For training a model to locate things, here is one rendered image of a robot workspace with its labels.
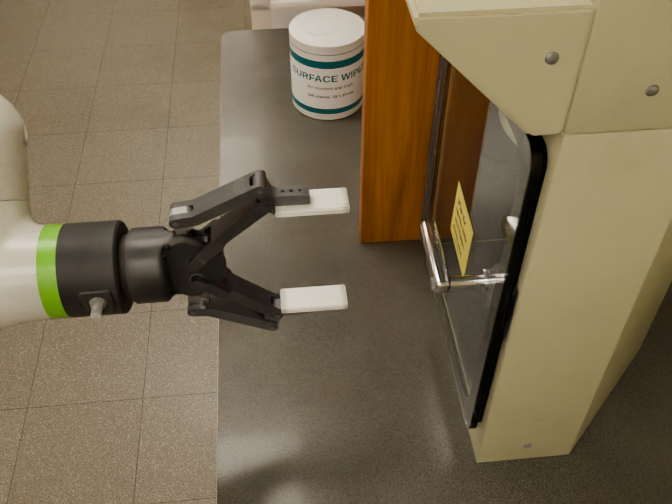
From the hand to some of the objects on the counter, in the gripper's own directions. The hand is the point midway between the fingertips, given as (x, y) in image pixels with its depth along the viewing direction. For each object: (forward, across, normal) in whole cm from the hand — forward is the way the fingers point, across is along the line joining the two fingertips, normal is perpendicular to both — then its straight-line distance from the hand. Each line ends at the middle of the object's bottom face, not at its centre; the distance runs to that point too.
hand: (336, 252), depth 76 cm
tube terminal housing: (+28, -26, +6) cm, 38 cm away
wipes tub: (+5, -25, +64) cm, 69 cm away
